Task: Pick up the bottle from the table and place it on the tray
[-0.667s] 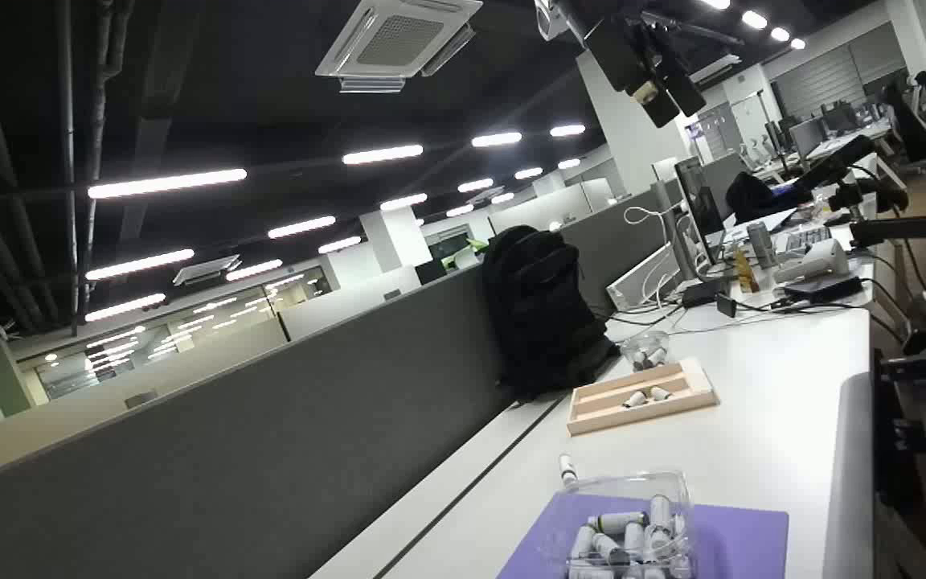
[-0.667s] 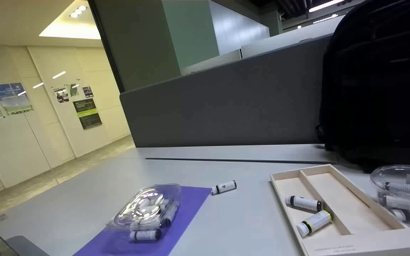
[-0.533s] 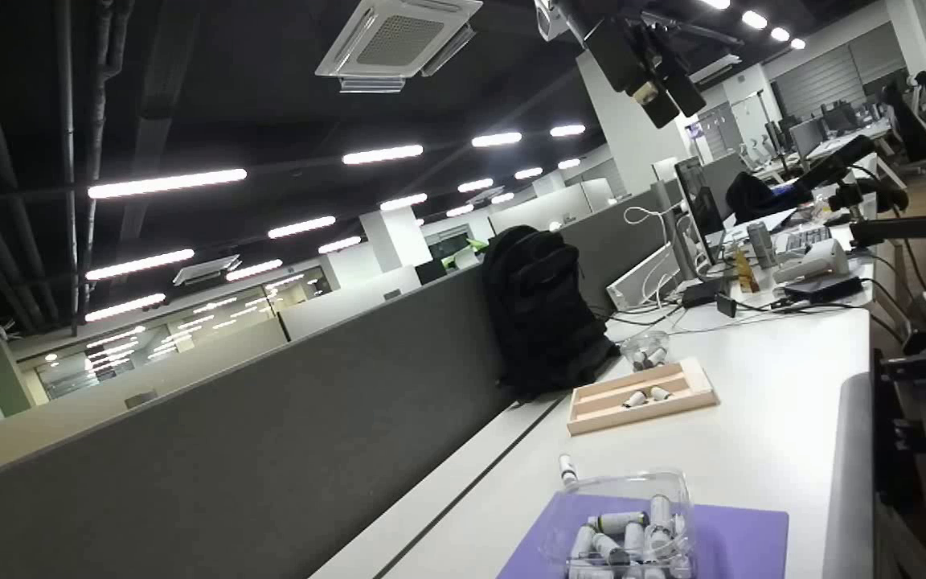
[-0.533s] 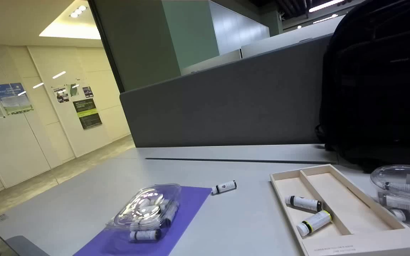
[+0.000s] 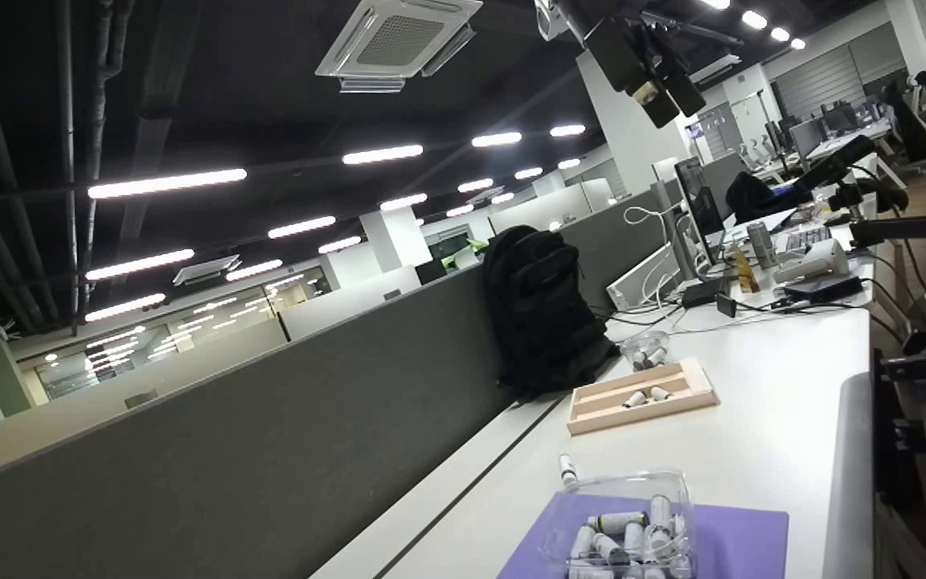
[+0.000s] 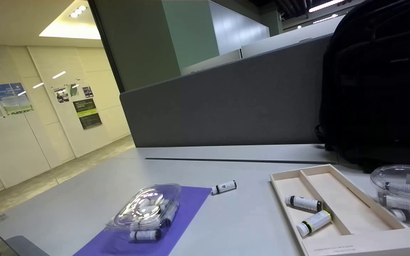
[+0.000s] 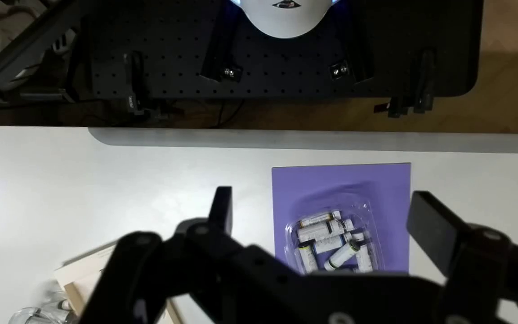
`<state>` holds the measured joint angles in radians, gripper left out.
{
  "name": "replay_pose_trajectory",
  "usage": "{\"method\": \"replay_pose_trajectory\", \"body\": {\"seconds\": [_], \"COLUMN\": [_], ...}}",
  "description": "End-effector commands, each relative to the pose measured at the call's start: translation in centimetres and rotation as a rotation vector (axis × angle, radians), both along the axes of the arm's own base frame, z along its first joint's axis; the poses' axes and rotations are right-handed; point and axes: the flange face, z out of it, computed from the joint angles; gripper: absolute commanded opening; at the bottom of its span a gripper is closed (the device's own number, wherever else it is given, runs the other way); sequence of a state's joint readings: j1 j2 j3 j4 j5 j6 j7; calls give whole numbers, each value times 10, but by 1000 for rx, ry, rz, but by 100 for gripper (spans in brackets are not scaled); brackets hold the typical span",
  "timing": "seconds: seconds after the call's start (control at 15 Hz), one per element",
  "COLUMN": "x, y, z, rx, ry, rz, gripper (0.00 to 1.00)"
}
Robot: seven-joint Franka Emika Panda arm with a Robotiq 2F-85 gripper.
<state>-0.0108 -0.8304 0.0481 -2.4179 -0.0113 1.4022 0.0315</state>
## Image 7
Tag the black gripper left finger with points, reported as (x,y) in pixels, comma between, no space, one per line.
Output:
(221,209)

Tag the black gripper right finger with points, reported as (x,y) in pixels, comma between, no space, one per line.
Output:
(436,227)

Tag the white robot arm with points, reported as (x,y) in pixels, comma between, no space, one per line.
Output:
(283,19)

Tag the small white bottle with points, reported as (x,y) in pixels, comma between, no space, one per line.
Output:
(307,258)
(364,258)
(316,218)
(359,236)
(330,244)
(316,233)
(350,226)
(343,254)

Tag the purple rectangular mat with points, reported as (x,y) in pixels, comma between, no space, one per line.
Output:
(386,199)

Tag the clear plastic container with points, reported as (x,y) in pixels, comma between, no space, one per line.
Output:
(364,213)

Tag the black table clamp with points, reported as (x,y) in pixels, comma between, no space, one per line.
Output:
(134,82)
(422,83)

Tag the black perforated mounting table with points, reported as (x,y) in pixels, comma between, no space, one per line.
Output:
(283,73)

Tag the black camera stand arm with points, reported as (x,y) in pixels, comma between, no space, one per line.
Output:
(19,56)

